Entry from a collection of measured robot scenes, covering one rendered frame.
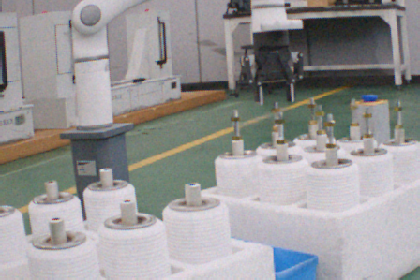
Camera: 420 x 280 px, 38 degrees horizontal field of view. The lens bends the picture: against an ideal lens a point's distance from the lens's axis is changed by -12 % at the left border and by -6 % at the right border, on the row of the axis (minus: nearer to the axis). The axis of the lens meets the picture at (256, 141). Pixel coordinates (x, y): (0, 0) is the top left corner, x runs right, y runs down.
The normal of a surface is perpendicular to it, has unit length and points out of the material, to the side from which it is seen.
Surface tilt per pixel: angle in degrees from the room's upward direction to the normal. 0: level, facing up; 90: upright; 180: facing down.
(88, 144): 93
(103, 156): 91
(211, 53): 90
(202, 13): 90
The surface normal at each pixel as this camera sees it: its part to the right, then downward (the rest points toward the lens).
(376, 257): 0.72, 0.05
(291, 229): -0.69, 0.16
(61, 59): 0.93, -0.01
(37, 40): -0.37, 0.17
